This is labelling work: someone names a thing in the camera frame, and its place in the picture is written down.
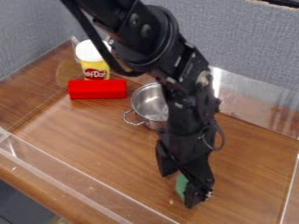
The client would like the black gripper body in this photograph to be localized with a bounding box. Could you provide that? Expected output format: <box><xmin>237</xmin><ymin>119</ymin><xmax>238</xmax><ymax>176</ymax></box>
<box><xmin>158</xmin><ymin>125</ymin><xmax>225</xmax><ymax>171</ymax></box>

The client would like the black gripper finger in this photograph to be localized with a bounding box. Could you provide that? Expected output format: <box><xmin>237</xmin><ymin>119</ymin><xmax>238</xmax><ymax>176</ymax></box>
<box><xmin>183</xmin><ymin>158</ymin><xmax>215</xmax><ymax>208</ymax></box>
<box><xmin>155</xmin><ymin>141</ymin><xmax>181</xmax><ymax>177</ymax></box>

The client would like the green foam block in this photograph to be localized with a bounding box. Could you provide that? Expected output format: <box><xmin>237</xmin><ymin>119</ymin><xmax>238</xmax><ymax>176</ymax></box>
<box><xmin>175</xmin><ymin>174</ymin><xmax>189</xmax><ymax>200</ymax></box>

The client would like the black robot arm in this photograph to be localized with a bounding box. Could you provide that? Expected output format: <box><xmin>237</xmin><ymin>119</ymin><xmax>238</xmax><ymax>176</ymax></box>
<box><xmin>61</xmin><ymin>0</ymin><xmax>225</xmax><ymax>208</ymax></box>

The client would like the small steel pot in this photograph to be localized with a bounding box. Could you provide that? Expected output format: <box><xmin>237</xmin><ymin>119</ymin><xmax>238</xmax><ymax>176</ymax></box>
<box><xmin>123</xmin><ymin>82</ymin><xmax>169</xmax><ymax>130</ymax></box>

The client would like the clear acrylic table barrier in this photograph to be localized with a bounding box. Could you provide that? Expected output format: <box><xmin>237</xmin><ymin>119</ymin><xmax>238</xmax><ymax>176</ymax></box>
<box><xmin>0</xmin><ymin>41</ymin><xmax>299</xmax><ymax>224</ymax></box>

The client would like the red rectangular block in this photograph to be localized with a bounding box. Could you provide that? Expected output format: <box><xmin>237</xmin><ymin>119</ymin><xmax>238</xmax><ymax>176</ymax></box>
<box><xmin>69</xmin><ymin>79</ymin><xmax>127</xmax><ymax>99</ymax></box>

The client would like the yellow Play-Doh can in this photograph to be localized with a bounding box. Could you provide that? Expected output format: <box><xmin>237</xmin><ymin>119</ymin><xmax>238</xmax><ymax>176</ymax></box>
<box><xmin>75</xmin><ymin>39</ymin><xmax>110</xmax><ymax>81</ymax></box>

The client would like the black cable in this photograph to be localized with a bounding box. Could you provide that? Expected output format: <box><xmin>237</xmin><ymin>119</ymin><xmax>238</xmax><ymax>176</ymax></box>
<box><xmin>61</xmin><ymin>0</ymin><xmax>146</xmax><ymax>78</ymax></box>

